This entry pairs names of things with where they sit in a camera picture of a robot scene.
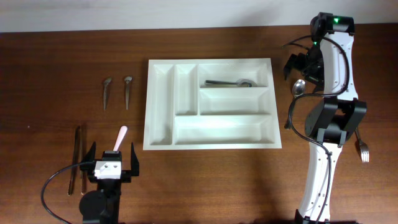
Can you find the small steel teaspoon left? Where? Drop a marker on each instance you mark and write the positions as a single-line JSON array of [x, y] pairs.
[[105, 92]]

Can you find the pink handled utensil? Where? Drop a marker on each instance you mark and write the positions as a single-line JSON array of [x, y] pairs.
[[121, 134]]

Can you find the steel spoon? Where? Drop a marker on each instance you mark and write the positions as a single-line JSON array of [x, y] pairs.
[[239, 83]]

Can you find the steel table knife right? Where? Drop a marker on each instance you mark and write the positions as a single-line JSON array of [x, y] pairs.
[[82, 154]]

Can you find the white plastic cutlery tray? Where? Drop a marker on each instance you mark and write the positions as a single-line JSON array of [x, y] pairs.
[[182, 113]]

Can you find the small steel teaspoon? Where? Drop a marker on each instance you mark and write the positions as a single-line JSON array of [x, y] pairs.
[[127, 81], [105, 92]]

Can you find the steel table knife left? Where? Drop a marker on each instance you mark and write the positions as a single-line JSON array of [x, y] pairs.
[[75, 157]]

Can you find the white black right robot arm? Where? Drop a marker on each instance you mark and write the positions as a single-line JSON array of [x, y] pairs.
[[328, 65]]

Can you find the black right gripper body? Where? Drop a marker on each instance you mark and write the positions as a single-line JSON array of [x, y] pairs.
[[314, 69]]

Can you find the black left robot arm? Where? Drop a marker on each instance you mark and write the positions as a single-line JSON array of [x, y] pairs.
[[102, 205]]

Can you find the steel table knife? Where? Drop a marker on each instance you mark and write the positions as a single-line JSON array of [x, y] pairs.
[[75, 157], [82, 154]]

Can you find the steel tablespoon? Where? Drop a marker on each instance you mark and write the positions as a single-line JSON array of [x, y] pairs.
[[298, 88]]

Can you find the small steel teaspoon right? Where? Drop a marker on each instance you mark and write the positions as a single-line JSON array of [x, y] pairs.
[[127, 81]]

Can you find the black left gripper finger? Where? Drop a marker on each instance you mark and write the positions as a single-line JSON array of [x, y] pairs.
[[88, 162], [135, 167]]

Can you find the steel fork outer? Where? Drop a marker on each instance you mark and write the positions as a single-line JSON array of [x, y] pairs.
[[363, 148]]

